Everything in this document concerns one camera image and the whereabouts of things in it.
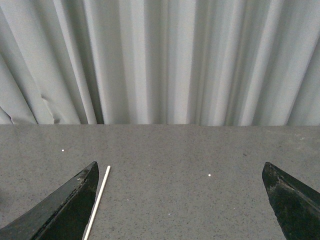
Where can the white chopstick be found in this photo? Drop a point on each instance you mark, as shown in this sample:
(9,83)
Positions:
(96,204)

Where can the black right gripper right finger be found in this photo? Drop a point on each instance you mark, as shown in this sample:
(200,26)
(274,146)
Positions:
(295,204)

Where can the white pleated curtain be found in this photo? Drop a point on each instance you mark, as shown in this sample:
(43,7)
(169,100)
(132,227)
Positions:
(203,62)

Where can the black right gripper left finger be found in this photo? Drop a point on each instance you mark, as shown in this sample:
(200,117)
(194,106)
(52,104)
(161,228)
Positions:
(63,215)

